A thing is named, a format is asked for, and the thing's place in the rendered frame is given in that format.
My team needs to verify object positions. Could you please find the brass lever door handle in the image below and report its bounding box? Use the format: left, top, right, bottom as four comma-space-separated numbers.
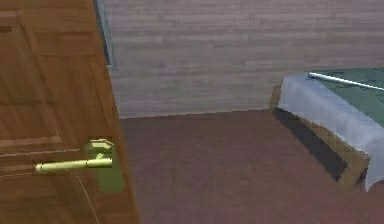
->
35, 138, 115, 174

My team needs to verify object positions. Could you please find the wooden bed with green cover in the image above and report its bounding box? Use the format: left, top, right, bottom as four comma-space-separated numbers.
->
269, 67, 384, 193

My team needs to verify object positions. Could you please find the brown wooden room door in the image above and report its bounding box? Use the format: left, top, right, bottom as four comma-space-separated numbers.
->
0, 0, 141, 224

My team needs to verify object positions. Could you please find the white thin rod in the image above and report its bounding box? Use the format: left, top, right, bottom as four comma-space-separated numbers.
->
307, 71, 384, 92

